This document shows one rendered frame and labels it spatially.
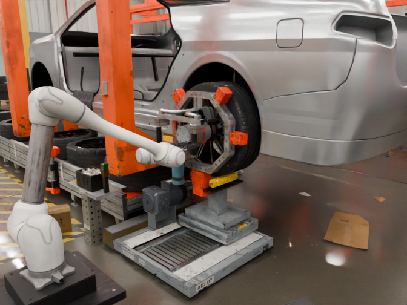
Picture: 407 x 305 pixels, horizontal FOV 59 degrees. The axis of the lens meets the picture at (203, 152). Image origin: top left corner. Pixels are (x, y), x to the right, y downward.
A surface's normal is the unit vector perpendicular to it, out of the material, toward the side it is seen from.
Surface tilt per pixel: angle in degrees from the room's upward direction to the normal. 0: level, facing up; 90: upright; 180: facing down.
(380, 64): 89
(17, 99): 90
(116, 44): 90
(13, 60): 90
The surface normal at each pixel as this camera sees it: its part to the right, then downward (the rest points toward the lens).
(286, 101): -0.70, 0.18
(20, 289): -0.02, -0.96
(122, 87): 0.72, 0.18
